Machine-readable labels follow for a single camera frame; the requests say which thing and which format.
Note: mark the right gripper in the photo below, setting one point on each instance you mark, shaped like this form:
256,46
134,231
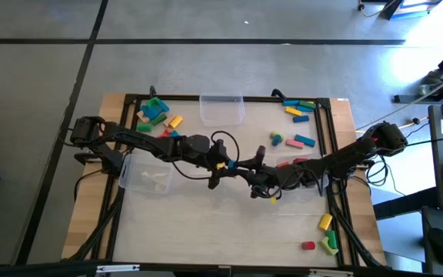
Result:
283,177

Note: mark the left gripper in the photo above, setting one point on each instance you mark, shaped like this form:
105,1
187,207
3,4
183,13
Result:
214,157

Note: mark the blue small block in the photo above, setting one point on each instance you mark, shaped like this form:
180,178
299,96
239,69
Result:
231,164

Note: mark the blue cylinder block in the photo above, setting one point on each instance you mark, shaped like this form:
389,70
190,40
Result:
174,134
276,141

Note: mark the lime cylinder block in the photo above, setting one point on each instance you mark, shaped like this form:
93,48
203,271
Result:
275,134

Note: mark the red arch block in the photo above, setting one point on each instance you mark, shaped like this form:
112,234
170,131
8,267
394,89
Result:
300,160
283,164

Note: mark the clear plastic bin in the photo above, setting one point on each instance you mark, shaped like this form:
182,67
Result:
323,184
144,184
221,115

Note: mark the yellow cylinder block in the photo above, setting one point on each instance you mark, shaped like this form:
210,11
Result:
325,222
175,122

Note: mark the red small block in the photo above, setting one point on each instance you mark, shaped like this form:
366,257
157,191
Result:
165,133

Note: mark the natural wood cylinder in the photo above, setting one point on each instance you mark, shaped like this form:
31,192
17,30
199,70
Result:
168,120

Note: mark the green wooden block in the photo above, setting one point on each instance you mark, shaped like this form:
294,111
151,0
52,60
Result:
332,239
153,102

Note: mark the natural wood block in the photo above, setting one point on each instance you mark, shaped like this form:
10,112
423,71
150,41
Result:
142,116

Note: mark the lime arch block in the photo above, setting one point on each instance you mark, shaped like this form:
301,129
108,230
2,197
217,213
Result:
327,247

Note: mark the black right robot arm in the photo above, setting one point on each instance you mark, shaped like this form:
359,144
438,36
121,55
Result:
344,159

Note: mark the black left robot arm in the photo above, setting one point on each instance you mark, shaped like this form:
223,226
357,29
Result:
137,138

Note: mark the pink long block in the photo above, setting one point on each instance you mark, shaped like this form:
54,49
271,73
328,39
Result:
295,144

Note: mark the blue long block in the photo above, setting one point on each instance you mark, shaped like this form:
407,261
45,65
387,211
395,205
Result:
303,110
163,105
306,141
290,102

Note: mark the blue short block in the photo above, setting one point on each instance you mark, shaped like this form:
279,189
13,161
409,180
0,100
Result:
300,118

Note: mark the yellow long block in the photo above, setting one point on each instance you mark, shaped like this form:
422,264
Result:
293,111

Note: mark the red cylinder block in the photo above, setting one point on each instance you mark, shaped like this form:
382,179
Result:
308,245

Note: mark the blue wide block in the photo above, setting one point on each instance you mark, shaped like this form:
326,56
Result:
150,112

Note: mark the black desk leg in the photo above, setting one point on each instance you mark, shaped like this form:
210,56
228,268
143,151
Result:
414,99

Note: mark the black rig bar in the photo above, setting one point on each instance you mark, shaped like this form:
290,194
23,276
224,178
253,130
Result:
52,271

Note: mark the blue and white box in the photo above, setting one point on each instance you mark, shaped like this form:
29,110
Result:
414,7

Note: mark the black aluminium table frame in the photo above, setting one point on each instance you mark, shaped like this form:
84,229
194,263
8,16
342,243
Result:
183,98

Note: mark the silver bracket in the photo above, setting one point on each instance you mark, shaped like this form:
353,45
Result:
331,272
117,268

